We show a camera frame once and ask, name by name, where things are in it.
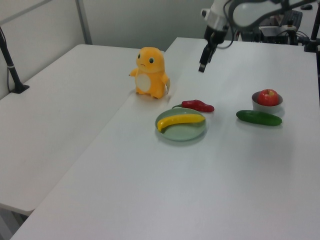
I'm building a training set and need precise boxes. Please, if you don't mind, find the black clamp stand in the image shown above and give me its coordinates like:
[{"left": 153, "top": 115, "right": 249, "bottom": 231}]
[{"left": 303, "top": 14, "right": 320, "bottom": 53}]

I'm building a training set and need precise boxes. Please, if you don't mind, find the grey partition frame post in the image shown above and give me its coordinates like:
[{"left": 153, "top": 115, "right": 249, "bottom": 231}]
[{"left": 74, "top": 0, "right": 93, "bottom": 46}]

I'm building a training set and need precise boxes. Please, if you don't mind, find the grey round bowl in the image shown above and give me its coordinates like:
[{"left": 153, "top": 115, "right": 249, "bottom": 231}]
[{"left": 251, "top": 90, "right": 284, "bottom": 114}]

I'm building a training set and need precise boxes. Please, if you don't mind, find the black keyboard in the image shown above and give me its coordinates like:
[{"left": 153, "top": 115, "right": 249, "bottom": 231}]
[{"left": 284, "top": 9, "right": 304, "bottom": 29}]

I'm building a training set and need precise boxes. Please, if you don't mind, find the black pole with flat base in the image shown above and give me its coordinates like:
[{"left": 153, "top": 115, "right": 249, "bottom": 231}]
[{"left": 0, "top": 26, "right": 30, "bottom": 94}]

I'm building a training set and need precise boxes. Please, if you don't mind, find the yellow banana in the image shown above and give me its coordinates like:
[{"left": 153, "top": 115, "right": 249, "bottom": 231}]
[{"left": 156, "top": 113, "right": 206, "bottom": 132}]

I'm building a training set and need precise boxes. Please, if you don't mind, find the green plastic plate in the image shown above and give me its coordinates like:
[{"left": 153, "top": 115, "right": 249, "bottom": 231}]
[{"left": 154, "top": 107, "right": 208, "bottom": 142}]

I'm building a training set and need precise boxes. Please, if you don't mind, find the red chili pepper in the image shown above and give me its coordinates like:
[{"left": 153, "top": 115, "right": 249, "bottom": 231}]
[{"left": 171, "top": 99, "right": 215, "bottom": 113}]

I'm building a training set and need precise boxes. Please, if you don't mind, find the green cucumber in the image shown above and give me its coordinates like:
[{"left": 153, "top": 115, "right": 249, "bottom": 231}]
[{"left": 235, "top": 109, "right": 283, "bottom": 127}]

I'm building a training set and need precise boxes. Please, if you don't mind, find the red apple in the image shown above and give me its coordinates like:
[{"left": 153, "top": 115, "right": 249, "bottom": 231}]
[{"left": 257, "top": 88, "right": 279, "bottom": 106}]

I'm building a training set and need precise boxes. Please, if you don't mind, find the black electronics box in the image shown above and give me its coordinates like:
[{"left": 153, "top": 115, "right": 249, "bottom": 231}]
[{"left": 259, "top": 24, "right": 290, "bottom": 45}]

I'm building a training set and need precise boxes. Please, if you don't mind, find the black knob on stand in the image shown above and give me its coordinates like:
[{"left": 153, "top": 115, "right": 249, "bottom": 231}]
[{"left": 286, "top": 20, "right": 299, "bottom": 46}]

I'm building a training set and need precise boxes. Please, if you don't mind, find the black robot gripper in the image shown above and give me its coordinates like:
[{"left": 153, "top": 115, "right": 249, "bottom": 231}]
[{"left": 198, "top": 24, "right": 229, "bottom": 74}]

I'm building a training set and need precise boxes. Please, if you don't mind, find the orange plush dinosaur toy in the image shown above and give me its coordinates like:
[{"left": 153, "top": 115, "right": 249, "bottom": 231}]
[{"left": 128, "top": 46, "right": 172, "bottom": 99}]

